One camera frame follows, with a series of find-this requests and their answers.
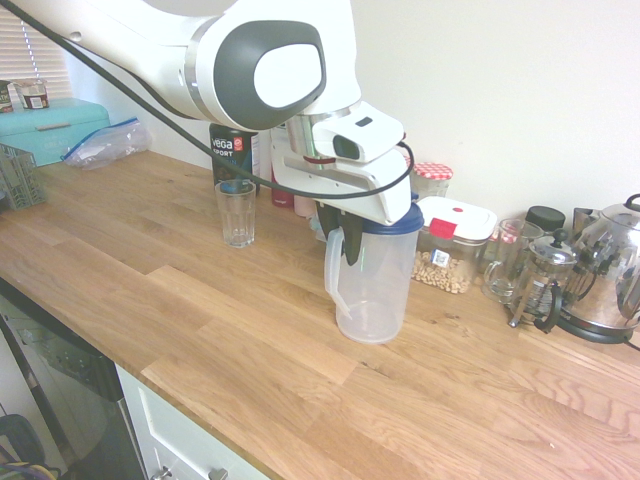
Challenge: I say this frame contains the black dishwasher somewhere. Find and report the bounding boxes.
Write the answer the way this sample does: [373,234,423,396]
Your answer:
[0,278,147,480]

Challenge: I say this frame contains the stainless steel electric kettle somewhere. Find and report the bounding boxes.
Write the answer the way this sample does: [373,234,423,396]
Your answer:
[553,193,640,347]

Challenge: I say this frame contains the glass jar red checked lid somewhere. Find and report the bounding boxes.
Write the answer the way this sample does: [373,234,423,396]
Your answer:
[403,155,456,202]

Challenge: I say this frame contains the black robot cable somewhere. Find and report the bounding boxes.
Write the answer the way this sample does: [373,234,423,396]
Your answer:
[0,0,416,197]

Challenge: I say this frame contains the glass French press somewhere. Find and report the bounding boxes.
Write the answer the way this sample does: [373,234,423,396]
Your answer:
[508,228,580,335]

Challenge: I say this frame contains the clear zip bag blue seal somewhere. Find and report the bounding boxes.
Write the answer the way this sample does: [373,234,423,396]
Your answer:
[60,116,153,173]

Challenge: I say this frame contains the dark red bottle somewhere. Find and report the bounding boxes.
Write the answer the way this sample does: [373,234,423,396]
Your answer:
[271,172,297,209]

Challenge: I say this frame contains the white window blinds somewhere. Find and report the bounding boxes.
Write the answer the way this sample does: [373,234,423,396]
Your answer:
[0,6,72,102]

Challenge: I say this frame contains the gray plastic crate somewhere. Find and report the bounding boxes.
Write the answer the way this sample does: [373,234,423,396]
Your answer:
[0,142,48,212]

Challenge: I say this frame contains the pink cup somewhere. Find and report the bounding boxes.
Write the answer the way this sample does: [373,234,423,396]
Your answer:
[293,193,319,218]

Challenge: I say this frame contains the yogurt cup brown label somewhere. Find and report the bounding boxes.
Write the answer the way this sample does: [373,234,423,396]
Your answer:
[12,78,50,112]

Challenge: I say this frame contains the clear food container white lid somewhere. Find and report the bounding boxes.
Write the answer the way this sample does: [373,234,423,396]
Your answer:
[410,195,499,296]

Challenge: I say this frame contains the small jar red checked lid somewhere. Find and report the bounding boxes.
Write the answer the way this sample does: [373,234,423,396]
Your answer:
[488,219,527,274]

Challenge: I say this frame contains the teal bread box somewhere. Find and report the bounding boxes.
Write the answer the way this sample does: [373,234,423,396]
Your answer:
[0,96,112,169]

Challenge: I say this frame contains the jar with black lid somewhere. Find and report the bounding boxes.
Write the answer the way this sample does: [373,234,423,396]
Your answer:
[524,205,568,237]

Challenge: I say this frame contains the clear plastic pitcher blue lid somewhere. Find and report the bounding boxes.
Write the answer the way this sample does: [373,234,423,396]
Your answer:
[323,202,426,346]

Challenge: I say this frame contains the clear drinking glass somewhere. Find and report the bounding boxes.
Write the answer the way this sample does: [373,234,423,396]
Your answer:
[214,179,258,249]

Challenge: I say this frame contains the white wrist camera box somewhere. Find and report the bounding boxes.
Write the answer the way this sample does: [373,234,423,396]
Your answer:
[311,101,406,164]

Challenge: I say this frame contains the white cabinet drawer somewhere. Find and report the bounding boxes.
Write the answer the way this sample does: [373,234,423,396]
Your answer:
[114,363,274,480]

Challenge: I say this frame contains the clear glass mug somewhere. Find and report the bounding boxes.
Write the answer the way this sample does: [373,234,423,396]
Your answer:
[481,217,545,304]

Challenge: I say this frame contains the black Vega Sport tub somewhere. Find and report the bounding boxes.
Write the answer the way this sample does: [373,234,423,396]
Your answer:
[208,122,262,201]

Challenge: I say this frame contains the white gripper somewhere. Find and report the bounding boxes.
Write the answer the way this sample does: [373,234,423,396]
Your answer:
[269,139,420,268]

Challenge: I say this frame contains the white supplement container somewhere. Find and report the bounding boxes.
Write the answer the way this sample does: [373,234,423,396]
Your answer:
[249,132,275,182]

